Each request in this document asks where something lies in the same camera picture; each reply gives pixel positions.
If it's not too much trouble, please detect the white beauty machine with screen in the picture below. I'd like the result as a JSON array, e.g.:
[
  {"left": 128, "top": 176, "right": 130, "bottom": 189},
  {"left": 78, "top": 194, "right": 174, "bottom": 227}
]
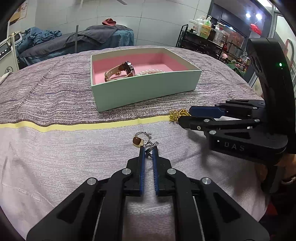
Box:
[{"left": 0, "top": 32, "right": 20, "bottom": 76}]

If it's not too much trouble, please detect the gold square stone ring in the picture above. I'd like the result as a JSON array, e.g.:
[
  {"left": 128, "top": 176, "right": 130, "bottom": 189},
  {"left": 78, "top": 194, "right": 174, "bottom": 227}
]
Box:
[{"left": 132, "top": 136, "right": 146, "bottom": 148}]

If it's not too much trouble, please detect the purple striped bed blanket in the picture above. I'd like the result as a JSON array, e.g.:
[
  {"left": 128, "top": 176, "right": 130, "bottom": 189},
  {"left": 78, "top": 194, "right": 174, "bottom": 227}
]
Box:
[{"left": 0, "top": 45, "right": 262, "bottom": 127}]

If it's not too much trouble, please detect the silver ring cluster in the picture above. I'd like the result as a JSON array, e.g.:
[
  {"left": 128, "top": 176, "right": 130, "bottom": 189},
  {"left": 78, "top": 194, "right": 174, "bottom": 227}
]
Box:
[{"left": 132, "top": 132, "right": 159, "bottom": 158}]

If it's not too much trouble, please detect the blue massage bed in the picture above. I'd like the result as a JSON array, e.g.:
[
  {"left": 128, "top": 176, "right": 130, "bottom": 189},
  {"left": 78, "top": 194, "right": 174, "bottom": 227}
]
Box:
[{"left": 16, "top": 25, "right": 134, "bottom": 68}]

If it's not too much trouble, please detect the black metal cart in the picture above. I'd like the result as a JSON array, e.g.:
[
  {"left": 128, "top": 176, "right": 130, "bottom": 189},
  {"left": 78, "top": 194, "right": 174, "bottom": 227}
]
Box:
[{"left": 176, "top": 24, "right": 240, "bottom": 63}]

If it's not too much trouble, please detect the green box pink lining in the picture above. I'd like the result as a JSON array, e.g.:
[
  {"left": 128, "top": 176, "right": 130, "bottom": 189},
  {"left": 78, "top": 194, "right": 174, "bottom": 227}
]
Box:
[{"left": 90, "top": 48, "right": 202, "bottom": 112}]

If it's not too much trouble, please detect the green lotion bottle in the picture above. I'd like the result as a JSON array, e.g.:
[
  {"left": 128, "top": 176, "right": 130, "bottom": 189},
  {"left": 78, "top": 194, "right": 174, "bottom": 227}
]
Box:
[{"left": 200, "top": 16, "right": 212, "bottom": 39}]

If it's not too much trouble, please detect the white pump bottle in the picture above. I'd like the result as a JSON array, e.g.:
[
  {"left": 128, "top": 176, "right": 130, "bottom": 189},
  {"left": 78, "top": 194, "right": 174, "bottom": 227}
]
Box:
[{"left": 190, "top": 19, "right": 203, "bottom": 36}]

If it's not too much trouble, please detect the white arc floor lamp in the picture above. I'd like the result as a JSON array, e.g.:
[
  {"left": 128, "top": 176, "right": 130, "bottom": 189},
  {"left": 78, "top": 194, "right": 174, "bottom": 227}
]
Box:
[{"left": 74, "top": 0, "right": 127, "bottom": 53}]

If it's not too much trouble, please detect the dark grey towel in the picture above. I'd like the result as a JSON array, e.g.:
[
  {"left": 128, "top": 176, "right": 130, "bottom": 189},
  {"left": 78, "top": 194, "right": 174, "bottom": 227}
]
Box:
[{"left": 65, "top": 25, "right": 134, "bottom": 45}]

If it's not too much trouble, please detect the gold flower ornament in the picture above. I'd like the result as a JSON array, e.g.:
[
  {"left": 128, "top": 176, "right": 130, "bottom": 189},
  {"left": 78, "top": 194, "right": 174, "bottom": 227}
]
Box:
[{"left": 169, "top": 109, "right": 190, "bottom": 122}]

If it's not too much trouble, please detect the beige strap wristwatch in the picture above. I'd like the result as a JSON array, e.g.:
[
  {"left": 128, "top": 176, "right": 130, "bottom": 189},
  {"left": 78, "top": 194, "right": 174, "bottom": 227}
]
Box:
[{"left": 104, "top": 61, "right": 136, "bottom": 82}]

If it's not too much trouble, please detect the red cloth on bed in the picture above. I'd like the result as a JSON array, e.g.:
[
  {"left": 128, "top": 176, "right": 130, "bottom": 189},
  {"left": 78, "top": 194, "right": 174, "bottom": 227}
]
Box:
[{"left": 102, "top": 18, "right": 116, "bottom": 26}]

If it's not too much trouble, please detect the white pearl bracelet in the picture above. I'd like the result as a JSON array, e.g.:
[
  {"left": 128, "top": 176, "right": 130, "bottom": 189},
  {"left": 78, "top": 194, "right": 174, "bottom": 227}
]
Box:
[{"left": 135, "top": 68, "right": 164, "bottom": 76}]

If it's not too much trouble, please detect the blue crumpled blanket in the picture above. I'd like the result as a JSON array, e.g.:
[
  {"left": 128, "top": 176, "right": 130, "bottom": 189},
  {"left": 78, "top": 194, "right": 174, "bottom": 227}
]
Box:
[{"left": 16, "top": 27, "right": 62, "bottom": 53}]

